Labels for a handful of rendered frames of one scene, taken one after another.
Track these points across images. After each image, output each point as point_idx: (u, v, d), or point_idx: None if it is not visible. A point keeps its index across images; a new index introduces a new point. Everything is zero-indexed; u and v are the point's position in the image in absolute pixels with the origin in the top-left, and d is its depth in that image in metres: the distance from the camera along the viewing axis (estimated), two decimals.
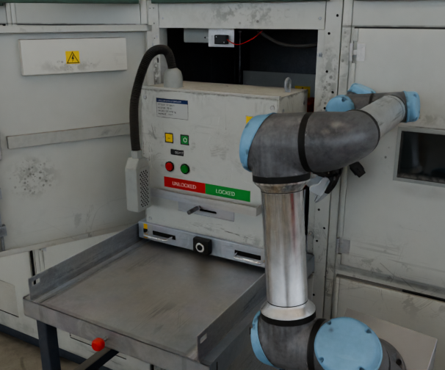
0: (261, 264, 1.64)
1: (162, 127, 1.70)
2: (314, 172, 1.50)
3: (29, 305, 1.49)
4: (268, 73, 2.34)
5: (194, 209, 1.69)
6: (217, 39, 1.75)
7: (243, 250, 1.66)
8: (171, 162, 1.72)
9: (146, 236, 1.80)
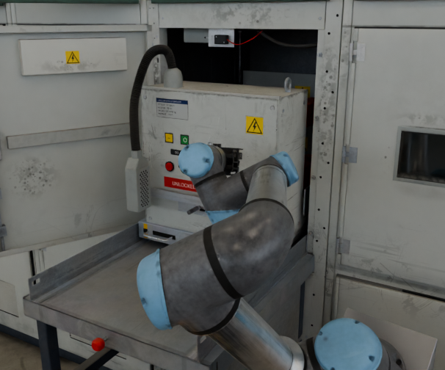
0: None
1: (162, 127, 1.70)
2: (241, 148, 1.38)
3: (29, 305, 1.49)
4: (268, 73, 2.34)
5: (194, 209, 1.69)
6: (217, 39, 1.75)
7: None
8: (171, 162, 1.72)
9: (146, 236, 1.80)
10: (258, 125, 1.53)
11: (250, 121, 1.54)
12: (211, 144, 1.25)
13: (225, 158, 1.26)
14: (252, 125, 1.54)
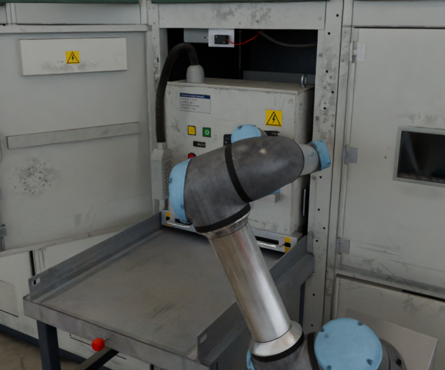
0: (279, 249, 1.75)
1: (185, 120, 1.82)
2: (278, 131, 1.57)
3: (29, 305, 1.49)
4: (268, 73, 2.34)
5: None
6: (217, 39, 1.75)
7: (261, 236, 1.77)
8: (193, 153, 1.83)
9: (169, 223, 1.91)
10: (277, 118, 1.64)
11: (269, 114, 1.65)
12: (255, 126, 1.45)
13: None
14: (272, 118, 1.65)
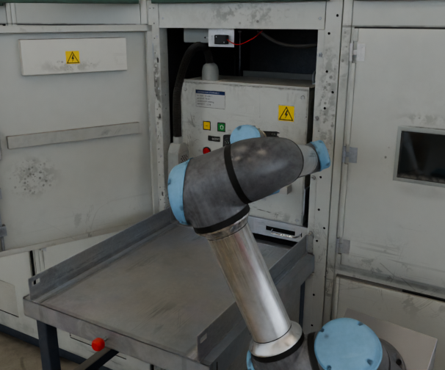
0: (295, 239, 1.82)
1: (200, 116, 1.90)
2: (278, 132, 1.57)
3: (29, 305, 1.49)
4: (268, 73, 2.34)
5: None
6: (217, 39, 1.75)
7: (274, 226, 1.85)
8: (208, 147, 1.92)
9: None
10: (289, 113, 1.73)
11: (282, 109, 1.73)
12: (255, 127, 1.44)
13: None
14: (284, 113, 1.73)
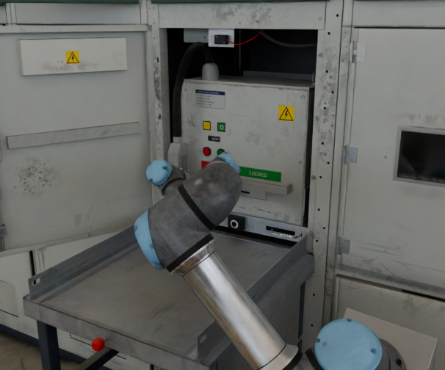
0: (295, 239, 1.82)
1: (200, 116, 1.90)
2: None
3: (29, 305, 1.49)
4: (268, 73, 2.34)
5: None
6: (217, 39, 1.75)
7: (274, 226, 1.85)
8: (208, 147, 1.92)
9: None
10: (289, 113, 1.73)
11: (282, 109, 1.73)
12: (181, 169, 1.60)
13: None
14: (284, 113, 1.73)
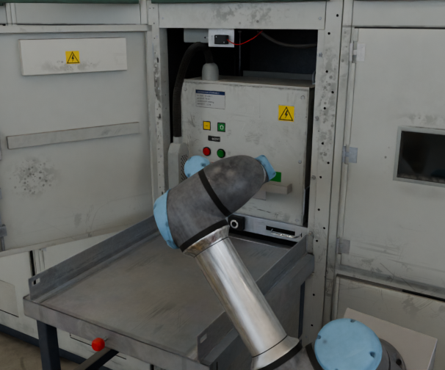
0: (295, 239, 1.82)
1: (200, 116, 1.90)
2: None
3: (29, 305, 1.49)
4: (268, 73, 2.34)
5: None
6: (217, 39, 1.75)
7: (274, 226, 1.85)
8: (208, 147, 1.92)
9: None
10: (289, 113, 1.73)
11: (282, 109, 1.73)
12: None
13: None
14: (284, 113, 1.73)
